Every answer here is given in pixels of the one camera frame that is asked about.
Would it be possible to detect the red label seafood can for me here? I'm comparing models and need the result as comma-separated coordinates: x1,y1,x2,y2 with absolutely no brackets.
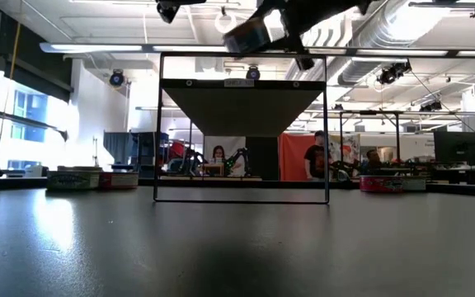
359,174,406,194
99,171,140,191

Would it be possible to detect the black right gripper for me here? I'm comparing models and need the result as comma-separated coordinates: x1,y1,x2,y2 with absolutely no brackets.
256,0,373,72

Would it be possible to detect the black round spotlight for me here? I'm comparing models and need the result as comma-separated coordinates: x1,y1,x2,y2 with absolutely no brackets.
245,64,261,82
108,68,126,88

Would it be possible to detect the yellow pole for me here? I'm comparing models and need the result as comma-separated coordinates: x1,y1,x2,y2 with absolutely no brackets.
8,20,23,79

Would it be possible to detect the black aluminium table frame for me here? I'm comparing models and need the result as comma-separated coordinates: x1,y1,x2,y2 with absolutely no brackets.
0,176,475,197

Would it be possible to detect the black stage light cluster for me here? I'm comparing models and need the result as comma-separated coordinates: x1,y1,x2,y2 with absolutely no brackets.
376,60,412,86
418,100,444,112

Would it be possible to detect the wooden board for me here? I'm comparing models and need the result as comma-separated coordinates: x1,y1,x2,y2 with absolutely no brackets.
153,51,330,205

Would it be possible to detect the overhead LED light bar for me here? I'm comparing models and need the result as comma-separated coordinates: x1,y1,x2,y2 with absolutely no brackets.
39,41,475,59

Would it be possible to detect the black metal frame stand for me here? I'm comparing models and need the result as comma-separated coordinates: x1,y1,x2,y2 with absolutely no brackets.
338,109,403,166

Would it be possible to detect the blue Wild Planet can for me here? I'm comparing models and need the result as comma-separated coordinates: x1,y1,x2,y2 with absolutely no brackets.
222,18,282,54

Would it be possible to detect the white box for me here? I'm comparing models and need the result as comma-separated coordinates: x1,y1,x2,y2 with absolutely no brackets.
25,164,49,178

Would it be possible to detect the black computer monitor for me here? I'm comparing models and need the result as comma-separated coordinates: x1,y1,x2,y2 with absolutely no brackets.
433,130,475,167

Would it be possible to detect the silver ventilation duct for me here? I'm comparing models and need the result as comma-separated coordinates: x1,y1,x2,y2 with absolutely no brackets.
303,0,449,86

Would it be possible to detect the orange red curtain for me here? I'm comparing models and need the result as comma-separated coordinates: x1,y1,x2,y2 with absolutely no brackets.
278,132,317,182

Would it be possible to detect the person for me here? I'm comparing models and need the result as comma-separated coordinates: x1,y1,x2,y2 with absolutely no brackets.
363,148,383,170
303,130,333,182
210,144,227,166

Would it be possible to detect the light wooden stand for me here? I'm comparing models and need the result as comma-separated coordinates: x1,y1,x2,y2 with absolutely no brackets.
202,163,225,177

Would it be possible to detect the blue curtain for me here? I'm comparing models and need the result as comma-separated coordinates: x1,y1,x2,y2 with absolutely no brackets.
103,131,134,166

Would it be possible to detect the pale lid green label can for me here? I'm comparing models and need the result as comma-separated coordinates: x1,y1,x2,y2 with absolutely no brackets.
46,170,102,191

